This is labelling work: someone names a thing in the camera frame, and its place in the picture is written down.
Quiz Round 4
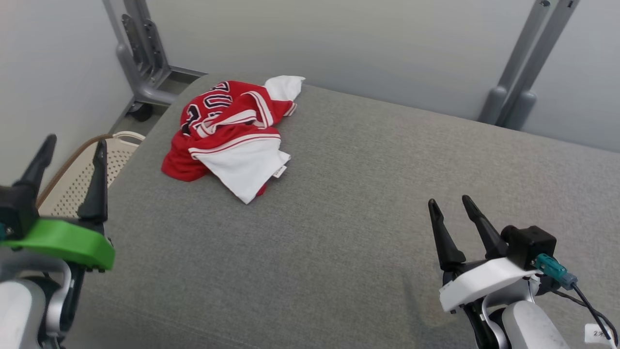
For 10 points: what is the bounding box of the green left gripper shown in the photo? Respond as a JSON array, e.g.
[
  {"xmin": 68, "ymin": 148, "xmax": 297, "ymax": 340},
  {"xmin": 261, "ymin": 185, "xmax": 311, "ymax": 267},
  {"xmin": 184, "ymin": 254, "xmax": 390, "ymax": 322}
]
[{"xmin": 0, "ymin": 135, "xmax": 116, "ymax": 272}]

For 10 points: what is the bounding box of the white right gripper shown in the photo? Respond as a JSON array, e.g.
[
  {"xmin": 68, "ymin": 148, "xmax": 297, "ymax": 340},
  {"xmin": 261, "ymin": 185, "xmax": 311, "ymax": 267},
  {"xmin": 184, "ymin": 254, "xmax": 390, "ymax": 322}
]
[{"xmin": 428, "ymin": 195, "xmax": 539, "ymax": 314}]

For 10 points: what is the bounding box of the red white basketball jersey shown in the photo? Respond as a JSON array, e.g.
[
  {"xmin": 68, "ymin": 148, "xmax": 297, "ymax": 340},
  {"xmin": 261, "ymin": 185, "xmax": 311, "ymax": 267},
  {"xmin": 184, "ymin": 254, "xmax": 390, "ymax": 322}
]
[{"xmin": 161, "ymin": 75, "xmax": 306, "ymax": 205}]

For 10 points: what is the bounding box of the beige perforated laundry basket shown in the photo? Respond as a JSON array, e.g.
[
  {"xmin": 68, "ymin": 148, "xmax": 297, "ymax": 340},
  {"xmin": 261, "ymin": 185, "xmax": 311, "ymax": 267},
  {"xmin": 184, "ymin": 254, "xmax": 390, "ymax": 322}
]
[{"xmin": 36, "ymin": 131, "xmax": 146, "ymax": 220}]

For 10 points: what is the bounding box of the black caster wheel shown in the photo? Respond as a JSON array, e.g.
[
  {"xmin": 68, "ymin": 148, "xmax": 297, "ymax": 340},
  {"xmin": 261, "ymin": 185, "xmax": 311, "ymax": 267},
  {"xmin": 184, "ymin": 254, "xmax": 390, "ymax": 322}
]
[{"xmin": 127, "ymin": 103, "xmax": 155, "ymax": 123}]

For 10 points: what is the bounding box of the right camera cable teal plug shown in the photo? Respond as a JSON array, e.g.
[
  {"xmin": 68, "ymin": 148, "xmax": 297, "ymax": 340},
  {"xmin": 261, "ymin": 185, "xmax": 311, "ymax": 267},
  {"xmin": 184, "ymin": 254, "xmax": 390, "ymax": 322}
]
[{"xmin": 535, "ymin": 254, "xmax": 620, "ymax": 342}]

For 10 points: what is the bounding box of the white cable label tag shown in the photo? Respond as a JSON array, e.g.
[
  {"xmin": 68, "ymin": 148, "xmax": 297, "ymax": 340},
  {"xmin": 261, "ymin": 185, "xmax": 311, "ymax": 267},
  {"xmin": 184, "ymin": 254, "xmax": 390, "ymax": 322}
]
[{"xmin": 584, "ymin": 323, "xmax": 617, "ymax": 348}]

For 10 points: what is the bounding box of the plain grey partition post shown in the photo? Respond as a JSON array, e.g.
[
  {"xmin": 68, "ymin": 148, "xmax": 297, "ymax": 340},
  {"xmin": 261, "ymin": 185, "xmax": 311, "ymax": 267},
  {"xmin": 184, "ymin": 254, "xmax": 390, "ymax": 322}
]
[{"xmin": 477, "ymin": 0, "xmax": 582, "ymax": 131}]

